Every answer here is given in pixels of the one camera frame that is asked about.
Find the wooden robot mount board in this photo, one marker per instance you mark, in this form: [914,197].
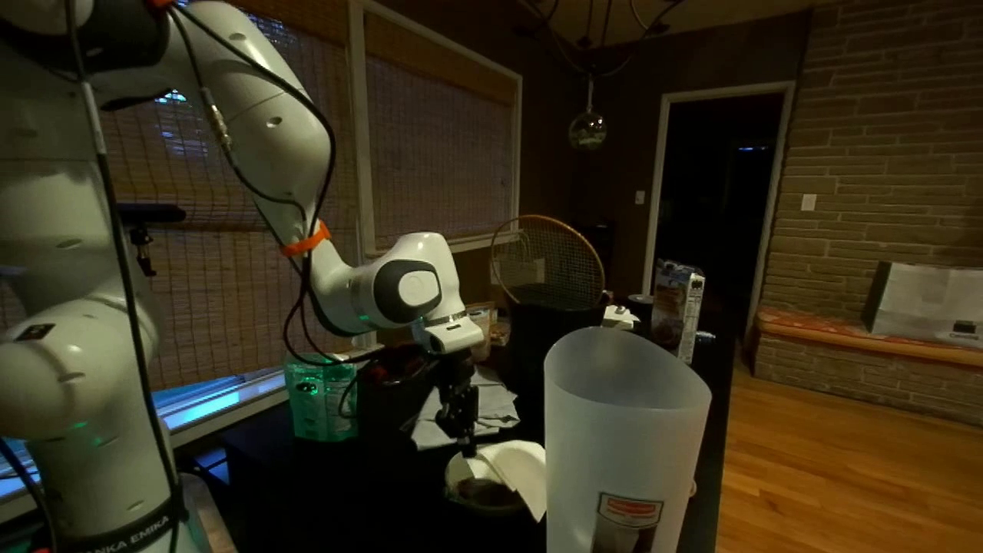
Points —
[211,516]

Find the translucent plastic pitcher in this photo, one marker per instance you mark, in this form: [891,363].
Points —
[625,440]

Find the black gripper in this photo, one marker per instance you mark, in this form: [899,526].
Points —
[460,380]

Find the white light switch plate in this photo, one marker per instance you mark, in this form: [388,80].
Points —
[639,195]
[808,202]

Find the wooden brick bench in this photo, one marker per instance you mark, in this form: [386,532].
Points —
[860,338]

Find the black plastic bin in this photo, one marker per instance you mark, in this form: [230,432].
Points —
[533,338]

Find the black camera on stand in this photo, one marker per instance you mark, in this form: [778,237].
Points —
[154,212]

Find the small plastic snack packet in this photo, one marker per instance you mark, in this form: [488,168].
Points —
[317,403]

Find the small mesh window blind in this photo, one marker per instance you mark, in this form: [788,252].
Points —
[441,141]

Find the grey bowl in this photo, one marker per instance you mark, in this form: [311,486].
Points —
[474,497]

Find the white and blue snack bag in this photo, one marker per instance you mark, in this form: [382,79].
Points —
[678,307]

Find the white window frame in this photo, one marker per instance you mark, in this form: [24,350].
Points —
[356,156]

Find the window sill ledge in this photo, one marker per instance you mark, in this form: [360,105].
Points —
[225,395]

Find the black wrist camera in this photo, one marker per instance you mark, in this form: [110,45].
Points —
[393,375]

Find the white paper tissue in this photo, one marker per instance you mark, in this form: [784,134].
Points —
[499,401]

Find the hanging glass globe lamp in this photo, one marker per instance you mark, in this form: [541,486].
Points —
[588,131]

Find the white door frame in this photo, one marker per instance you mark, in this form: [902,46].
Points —
[656,205]

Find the large mesh window blind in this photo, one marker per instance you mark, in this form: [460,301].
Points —
[225,307]

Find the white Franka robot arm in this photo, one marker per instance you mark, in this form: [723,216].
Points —
[62,257]

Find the leaning white picture frame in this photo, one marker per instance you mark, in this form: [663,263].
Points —
[925,297]

